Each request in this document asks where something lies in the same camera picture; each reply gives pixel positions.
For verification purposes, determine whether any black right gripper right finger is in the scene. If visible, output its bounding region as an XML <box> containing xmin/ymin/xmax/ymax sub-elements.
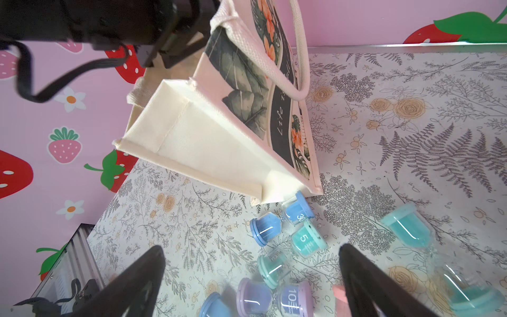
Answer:
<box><xmin>339</xmin><ymin>244</ymin><xmax>436</xmax><ymax>317</ymax></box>

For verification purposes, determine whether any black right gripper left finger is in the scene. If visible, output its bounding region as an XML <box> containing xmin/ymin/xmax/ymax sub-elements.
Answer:
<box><xmin>71</xmin><ymin>245</ymin><xmax>166</xmax><ymax>316</ymax></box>

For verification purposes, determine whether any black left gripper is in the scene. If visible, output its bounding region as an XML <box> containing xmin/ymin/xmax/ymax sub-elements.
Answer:
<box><xmin>1</xmin><ymin>0</ymin><xmax>220</xmax><ymax>69</ymax></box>

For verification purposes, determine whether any pink hourglass centre right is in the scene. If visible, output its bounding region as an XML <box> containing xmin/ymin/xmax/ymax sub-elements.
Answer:
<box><xmin>332</xmin><ymin>285</ymin><xmax>352</xmax><ymax>317</ymax></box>

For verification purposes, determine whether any teal hourglass near bag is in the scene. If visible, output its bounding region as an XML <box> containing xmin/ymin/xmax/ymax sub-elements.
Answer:
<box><xmin>257</xmin><ymin>220</ymin><xmax>328</xmax><ymax>289</ymax></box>

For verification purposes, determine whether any blue hourglass centre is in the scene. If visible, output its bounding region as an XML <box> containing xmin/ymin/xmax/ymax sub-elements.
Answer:
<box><xmin>199</xmin><ymin>292</ymin><xmax>232</xmax><ymax>317</ymax></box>

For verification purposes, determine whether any teal hourglass far right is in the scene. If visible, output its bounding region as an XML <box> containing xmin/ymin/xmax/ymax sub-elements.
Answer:
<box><xmin>381</xmin><ymin>203</ymin><xmax>505</xmax><ymax>316</ymax></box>

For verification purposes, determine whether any cream canvas tote bag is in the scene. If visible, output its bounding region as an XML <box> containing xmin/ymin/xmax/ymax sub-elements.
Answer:
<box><xmin>114</xmin><ymin>1</ymin><xmax>323</xmax><ymax>205</ymax></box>

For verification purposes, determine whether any lilac hourglass centre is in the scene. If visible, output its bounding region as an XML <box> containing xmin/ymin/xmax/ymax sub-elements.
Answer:
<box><xmin>236</xmin><ymin>277</ymin><xmax>314</xmax><ymax>317</ymax></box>

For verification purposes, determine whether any blue hourglass near bag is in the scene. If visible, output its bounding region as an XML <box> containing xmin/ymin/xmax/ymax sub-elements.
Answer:
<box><xmin>250</xmin><ymin>191</ymin><xmax>315</xmax><ymax>247</ymax></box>

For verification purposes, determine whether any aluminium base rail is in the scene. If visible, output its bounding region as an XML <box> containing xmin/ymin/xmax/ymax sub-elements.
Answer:
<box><xmin>7</xmin><ymin>224</ymin><xmax>104</xmax><ymax>316</ymax></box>

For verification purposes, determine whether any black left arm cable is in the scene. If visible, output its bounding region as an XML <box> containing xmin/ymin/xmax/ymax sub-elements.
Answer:
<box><xmin>13</xmin><ymin>39</ymin><xmax>132</xmax><ymax>104</ymax></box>

